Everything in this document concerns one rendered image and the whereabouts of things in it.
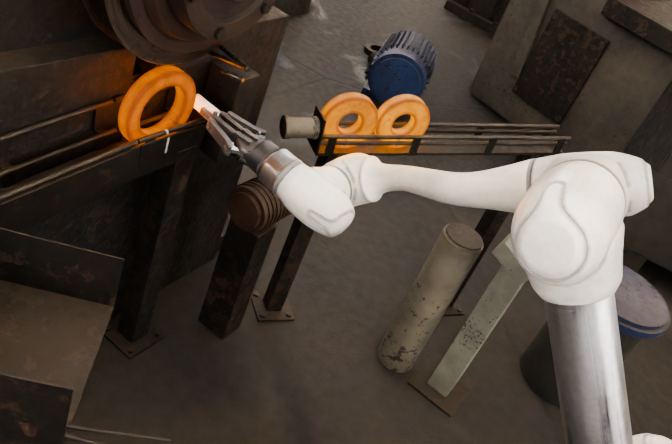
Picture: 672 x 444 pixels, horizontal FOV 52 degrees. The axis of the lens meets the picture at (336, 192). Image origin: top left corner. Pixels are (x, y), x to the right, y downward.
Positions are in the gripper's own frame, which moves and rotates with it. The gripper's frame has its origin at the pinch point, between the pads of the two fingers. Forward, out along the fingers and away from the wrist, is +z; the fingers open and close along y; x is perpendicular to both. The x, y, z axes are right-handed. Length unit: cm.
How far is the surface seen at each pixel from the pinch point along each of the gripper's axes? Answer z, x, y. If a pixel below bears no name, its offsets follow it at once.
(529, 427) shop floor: -105, -65, 66
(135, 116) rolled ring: 2.2, 1.5, -18.5
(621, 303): -102, -23, 86
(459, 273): -62, -26, 49
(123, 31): 1.6, 23.2, -27.9
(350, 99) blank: -16.0, 4.8, 34.4
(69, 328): -26, -12, -52
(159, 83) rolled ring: 2.6, 8.2, -13.8
